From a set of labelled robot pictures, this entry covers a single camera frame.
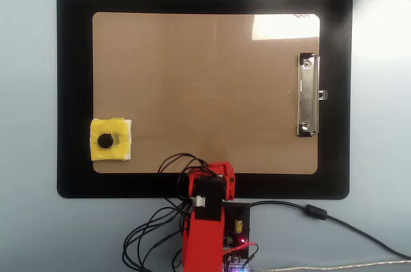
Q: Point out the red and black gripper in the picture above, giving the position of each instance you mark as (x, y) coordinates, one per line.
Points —
(207, 185)

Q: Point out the brown glossy clipboard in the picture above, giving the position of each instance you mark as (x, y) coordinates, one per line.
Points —
(192, 60)

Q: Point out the yellow sponge with black knob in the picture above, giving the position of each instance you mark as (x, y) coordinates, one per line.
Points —
(96, 153)

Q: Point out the black controller board base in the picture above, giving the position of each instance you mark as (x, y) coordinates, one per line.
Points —
(241, 214)

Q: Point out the black rectangular desk mat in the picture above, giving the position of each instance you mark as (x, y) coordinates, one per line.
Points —
(74, 60)

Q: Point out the silver metal clipboard clip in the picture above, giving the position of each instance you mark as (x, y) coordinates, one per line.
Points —
(306, 92)

